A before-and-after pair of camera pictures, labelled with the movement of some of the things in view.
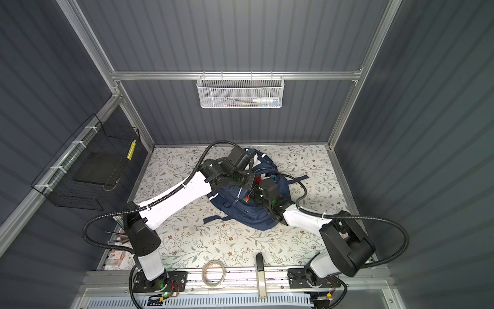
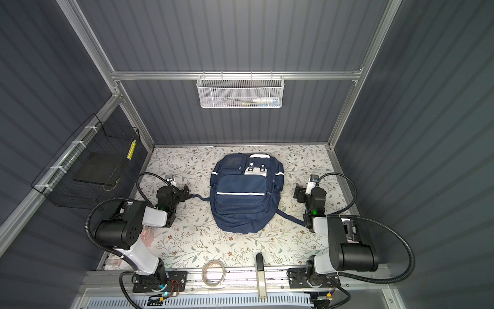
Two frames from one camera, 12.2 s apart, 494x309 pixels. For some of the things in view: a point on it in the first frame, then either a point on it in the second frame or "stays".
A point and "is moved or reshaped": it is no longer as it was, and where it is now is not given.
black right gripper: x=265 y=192 → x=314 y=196
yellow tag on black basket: x=131 y=150 stays
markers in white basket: x=233 y=102 stays
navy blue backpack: x=235 y=203 is moved or reshaped
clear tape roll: x=204 y=276 stays
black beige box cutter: x=262 y=289 stays
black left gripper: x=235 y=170 → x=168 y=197
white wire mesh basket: x=240 y=91 stays
